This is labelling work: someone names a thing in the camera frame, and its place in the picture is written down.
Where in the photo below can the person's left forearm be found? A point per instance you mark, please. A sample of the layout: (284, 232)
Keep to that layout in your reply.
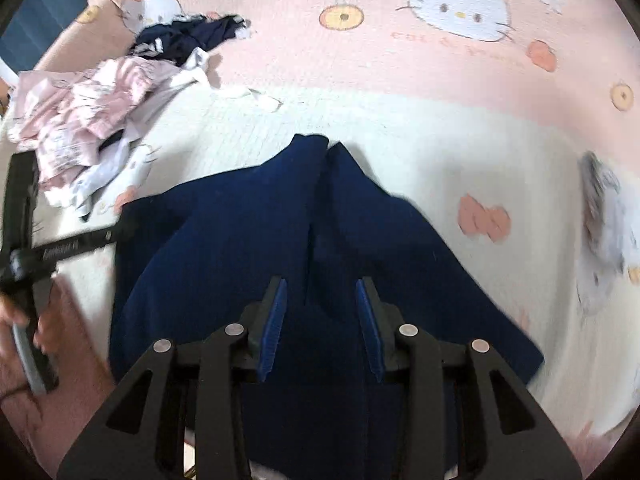
(20, 420)

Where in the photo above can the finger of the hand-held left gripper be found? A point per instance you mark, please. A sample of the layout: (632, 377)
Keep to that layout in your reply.
(80, 246)

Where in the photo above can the grey and white cloth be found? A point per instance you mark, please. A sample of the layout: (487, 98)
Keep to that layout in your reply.
(605, 220)

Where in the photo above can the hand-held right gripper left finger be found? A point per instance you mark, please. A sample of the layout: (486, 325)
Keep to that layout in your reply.
(270, 332)

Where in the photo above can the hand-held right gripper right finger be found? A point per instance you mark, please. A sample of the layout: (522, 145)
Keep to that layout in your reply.
(371, 332)

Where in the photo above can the blue cloth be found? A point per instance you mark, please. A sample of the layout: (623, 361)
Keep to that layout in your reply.
(45, 15)

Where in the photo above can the dark navy garment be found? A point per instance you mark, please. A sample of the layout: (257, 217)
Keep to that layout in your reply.
(185, 35)

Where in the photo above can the pink striped garment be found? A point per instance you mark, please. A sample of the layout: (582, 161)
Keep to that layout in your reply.
(75, 120)

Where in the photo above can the pile of pink white clothes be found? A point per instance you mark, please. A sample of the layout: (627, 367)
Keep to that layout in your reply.
(150, 105)

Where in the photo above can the pink cartoon cat printed blanket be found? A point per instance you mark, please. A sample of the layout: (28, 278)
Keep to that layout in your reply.
(360, 65)

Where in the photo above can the navy blue garment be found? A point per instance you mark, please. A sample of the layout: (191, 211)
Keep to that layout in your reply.
(320, 240)

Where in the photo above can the person's left hand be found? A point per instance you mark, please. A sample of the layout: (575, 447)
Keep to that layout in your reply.
(42, 332)

